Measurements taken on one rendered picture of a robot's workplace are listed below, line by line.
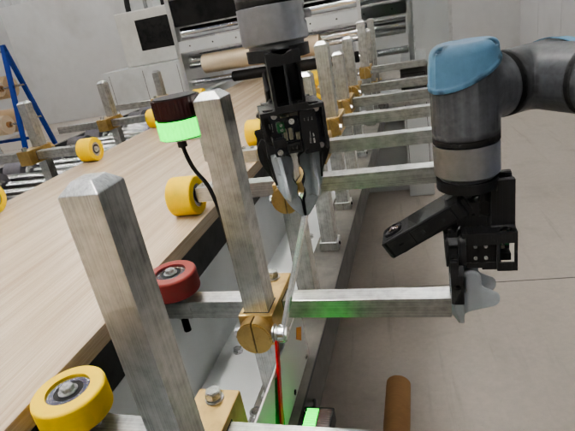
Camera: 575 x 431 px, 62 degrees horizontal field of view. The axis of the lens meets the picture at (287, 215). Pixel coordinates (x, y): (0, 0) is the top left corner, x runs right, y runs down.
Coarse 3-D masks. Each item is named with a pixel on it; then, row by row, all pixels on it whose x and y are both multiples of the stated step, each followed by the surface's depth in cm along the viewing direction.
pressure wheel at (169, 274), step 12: (168, 264) 77; (180, 264) 76; (192, 264) 76; (156, 276) 74; (168, 276) 74; (180, 276) 72; (192, 276) 73; (168, 288) 71; (180, 288) 72; (192, 288) 73; (168, 300) 72; (180, 300) 72
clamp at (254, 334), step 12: (288, 276) 74; (276, 288) 71; (276, 300) 68; (240, 312) 67; (252, 312) 67; (264, 312) 66; (276, 312) 67; (240, 324) 67; (252, 324) 64; (264, 324) 65; (276, 324) 67; (240, 336) 65; (252, 336) 65; (264, 336) 64; (252, 348) 66; (264, 348) 65
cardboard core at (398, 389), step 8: (392, 376) 161; (400, 376) 160; (392, 384) 158; (400, 384) 157; (408, 384) 159; (392, 392) 155; (400, 392) 154; (408, 392) 156; (392, 400) 151; (400, 400) 151; (408, 400) 153; (392, 408) 148; (400, 408) 148; (408, 408) 150; (384, 416) 148; (392, 416) 145; (400, 416) 145; (408, 416) 147; (384, 424) 145; (392, 424) 143; (400, 424) 142; (408, 424) 144
